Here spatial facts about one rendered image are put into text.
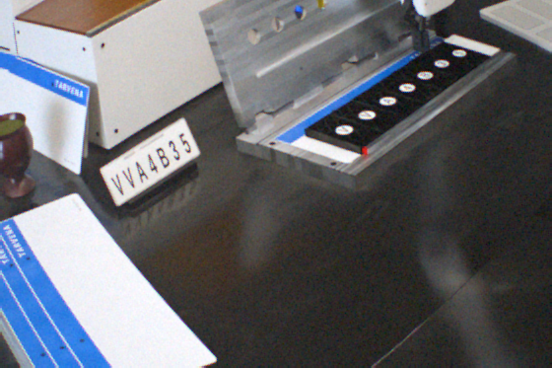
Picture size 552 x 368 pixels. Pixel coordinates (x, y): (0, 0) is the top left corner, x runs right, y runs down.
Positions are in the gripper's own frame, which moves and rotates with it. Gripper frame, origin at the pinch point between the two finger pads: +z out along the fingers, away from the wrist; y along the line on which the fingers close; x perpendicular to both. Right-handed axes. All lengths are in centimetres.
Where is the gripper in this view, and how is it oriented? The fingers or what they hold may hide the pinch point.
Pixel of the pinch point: (432, 35)
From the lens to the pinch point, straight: 190.7
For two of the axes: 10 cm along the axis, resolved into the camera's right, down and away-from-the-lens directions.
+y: 6.7, -4.3, 6.1
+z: 1.2, 8.7, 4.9
